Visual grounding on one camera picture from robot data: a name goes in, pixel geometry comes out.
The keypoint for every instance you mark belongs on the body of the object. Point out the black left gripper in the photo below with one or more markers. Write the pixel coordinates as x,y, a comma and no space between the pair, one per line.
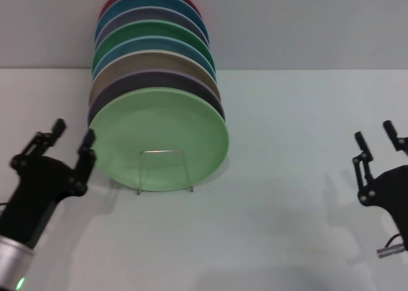
35,192

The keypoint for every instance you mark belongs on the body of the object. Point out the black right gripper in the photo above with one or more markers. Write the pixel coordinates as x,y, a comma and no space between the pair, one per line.
395,192

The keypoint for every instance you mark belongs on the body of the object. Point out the light green plate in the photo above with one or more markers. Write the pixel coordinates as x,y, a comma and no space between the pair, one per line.
159,122

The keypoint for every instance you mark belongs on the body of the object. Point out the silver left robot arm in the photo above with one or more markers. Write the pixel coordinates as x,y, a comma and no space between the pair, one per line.
12,265

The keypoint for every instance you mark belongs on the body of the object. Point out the lavender purple plate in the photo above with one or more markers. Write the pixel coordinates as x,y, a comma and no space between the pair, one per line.
150,78

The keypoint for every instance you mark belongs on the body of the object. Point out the beige plate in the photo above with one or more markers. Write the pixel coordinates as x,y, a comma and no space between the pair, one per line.
143,61

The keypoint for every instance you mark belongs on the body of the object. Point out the light blue plate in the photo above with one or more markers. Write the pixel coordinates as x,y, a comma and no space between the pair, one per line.
150,43

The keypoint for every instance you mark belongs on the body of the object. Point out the dark green plate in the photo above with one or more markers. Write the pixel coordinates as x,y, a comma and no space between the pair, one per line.
153,29

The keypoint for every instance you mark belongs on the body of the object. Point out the grey lavender plate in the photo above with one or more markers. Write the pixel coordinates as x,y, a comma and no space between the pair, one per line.
153,15

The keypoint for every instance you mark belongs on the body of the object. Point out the teal blue plate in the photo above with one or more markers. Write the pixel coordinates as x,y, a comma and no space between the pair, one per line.
153,0

